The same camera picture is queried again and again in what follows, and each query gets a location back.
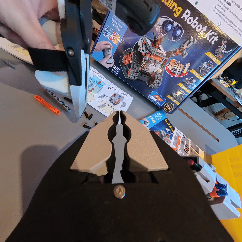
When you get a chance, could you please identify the thin grey axle rod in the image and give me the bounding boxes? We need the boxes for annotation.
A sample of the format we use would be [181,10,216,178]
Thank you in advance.
[3,59,15,69]

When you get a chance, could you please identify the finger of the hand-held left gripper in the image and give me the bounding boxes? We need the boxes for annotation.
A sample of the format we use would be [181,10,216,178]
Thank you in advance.
[85,53,90,103]
[70,50,87,119]

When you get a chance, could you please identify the person's left hand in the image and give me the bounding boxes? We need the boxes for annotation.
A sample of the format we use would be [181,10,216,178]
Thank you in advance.
[0,0,64,50]

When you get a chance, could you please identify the black metal desk frame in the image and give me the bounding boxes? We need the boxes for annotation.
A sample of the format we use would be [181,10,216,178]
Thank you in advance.
[190,79,242,136]

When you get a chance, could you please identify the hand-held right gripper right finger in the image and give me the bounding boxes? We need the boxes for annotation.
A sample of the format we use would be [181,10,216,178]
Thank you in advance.
[119,111,169,183]

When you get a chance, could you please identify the grey holed beam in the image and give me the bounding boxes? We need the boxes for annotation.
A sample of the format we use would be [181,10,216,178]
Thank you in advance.
[44,88,71,113]

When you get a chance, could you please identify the orange toothed beam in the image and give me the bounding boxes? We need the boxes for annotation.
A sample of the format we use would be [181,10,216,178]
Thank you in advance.
[34,95,61,116]

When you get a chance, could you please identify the open instruction booklet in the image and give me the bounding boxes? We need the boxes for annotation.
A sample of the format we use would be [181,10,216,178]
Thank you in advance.
[0,37,133,117]

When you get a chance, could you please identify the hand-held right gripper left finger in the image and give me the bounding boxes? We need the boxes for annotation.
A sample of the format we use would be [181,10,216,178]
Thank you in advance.
[70,111,120,183]

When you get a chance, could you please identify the blue toy robot box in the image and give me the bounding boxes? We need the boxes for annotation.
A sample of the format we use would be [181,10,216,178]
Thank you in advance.
[90,0,242,115]

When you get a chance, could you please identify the blue cover booklet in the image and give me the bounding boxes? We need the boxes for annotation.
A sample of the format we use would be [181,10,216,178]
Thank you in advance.
[139,110,205,160]

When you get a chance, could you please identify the wood-edged office desk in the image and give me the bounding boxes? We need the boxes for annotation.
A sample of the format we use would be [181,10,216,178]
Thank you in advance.
[208,75,242,109]

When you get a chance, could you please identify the yellow black toy model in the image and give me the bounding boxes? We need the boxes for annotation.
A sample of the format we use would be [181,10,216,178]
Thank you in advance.
[220,77,238,88]

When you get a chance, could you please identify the yellow plastic bin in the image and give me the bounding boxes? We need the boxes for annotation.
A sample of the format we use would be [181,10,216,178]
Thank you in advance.
[211,145,242,242]

